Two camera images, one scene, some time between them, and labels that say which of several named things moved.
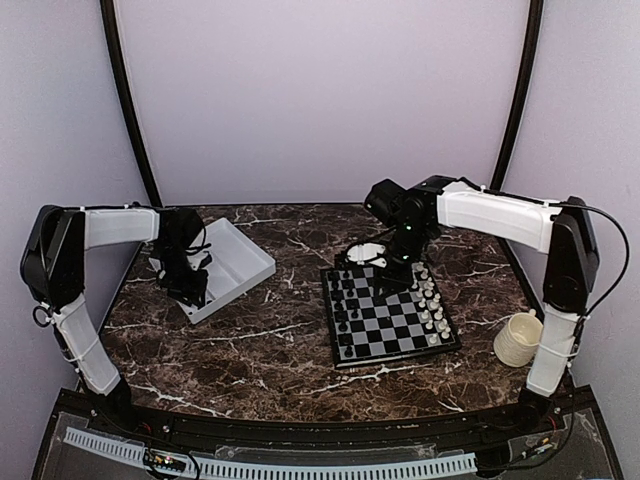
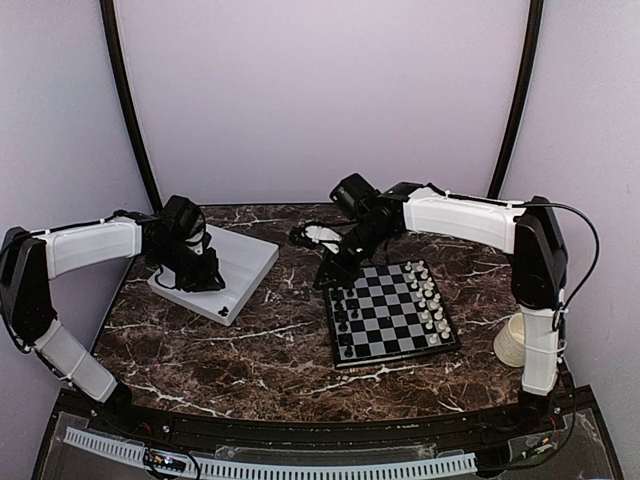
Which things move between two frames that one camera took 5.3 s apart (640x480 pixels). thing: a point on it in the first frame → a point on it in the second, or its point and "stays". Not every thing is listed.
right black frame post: (534, 31) stays
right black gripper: (400, 281) → (343, 272)
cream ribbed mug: (517, 344) stays
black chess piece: (341, 315) stays
